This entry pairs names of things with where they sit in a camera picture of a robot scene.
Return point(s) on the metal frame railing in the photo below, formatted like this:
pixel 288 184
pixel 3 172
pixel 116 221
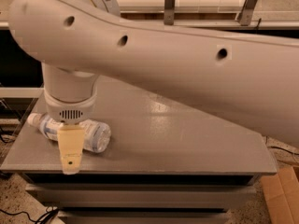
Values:
pixel 218 14

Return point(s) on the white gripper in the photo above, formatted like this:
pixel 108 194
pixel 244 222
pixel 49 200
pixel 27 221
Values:
pixel 70 110

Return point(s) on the cardboard box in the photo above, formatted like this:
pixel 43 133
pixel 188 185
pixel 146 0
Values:
pixel 281 193

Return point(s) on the grey table base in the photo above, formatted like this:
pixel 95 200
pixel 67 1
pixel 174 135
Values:
pixel 141 199

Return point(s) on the blue label plastic bottle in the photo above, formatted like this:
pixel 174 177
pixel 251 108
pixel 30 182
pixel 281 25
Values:
pixel 97 134

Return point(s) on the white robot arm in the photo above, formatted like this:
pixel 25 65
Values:
pixel 250 80

